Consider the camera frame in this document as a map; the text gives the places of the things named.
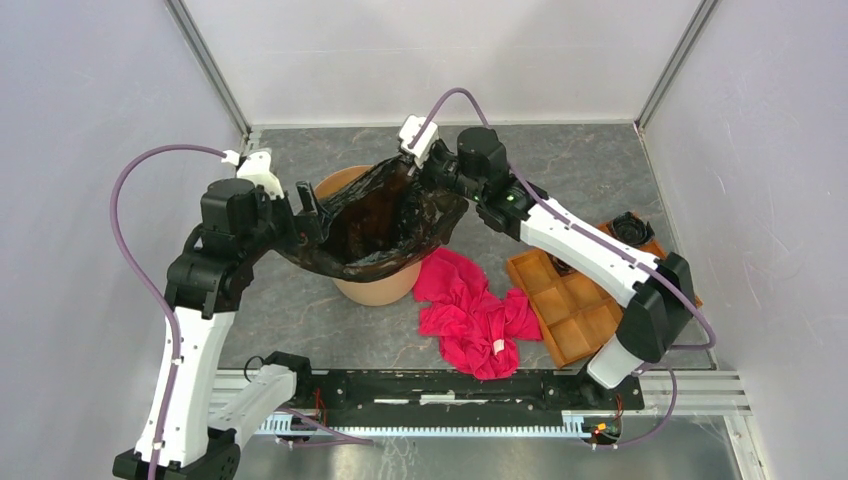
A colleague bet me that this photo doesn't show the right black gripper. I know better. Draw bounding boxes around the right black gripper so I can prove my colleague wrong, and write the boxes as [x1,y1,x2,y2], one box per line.
[398,142,484,204]

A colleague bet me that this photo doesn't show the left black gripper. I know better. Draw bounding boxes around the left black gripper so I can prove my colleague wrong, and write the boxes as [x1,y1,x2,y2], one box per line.
[242,179,332,262]

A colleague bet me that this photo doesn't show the black plastic trash bag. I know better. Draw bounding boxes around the black plastic trash bag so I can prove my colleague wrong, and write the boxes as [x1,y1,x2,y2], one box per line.
[276,155,468,283]

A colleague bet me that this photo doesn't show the orange plastic trash bin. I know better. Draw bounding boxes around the orange plastic trash bin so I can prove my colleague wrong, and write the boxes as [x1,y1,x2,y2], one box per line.
[314,165,421,307]

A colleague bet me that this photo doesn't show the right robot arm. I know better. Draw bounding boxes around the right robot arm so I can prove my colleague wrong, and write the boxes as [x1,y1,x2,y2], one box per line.
[402,127,699,408]

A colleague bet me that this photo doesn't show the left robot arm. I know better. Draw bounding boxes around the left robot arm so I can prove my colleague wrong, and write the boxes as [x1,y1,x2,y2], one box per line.
[112,178,321,479]

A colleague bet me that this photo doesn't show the red cloth towel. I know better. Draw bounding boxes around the red cloth towel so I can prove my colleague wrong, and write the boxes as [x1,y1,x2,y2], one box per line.
[412,248,543,381]

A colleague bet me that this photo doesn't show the orange compartment tray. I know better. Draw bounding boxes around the orange compartment tray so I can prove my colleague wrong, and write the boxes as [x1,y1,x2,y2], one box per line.
[506,221,704,370]

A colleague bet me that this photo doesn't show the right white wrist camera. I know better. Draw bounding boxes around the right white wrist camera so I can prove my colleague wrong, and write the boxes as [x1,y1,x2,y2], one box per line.
[397,115,440,169]

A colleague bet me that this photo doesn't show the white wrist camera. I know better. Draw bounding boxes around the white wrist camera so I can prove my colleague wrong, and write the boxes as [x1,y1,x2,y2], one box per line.
[221,149,286,200]
[397,115,440,169]

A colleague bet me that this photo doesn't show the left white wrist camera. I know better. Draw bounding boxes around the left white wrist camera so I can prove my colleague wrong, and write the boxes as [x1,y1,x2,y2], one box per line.
[221,149,286,200]

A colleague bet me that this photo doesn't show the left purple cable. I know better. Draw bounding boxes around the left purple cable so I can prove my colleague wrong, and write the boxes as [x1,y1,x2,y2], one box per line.
[109,144,230,480]

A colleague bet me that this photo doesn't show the purple cable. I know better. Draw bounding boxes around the purple cable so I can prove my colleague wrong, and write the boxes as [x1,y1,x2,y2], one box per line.
[410,87,718,352]
[109,144,230,480]

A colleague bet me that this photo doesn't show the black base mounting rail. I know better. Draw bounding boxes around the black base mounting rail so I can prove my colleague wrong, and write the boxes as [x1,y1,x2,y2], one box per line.
[260,369,645,439]

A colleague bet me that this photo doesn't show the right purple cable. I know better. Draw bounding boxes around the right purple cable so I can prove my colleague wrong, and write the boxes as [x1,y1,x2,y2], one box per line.
[410,87,718,352]

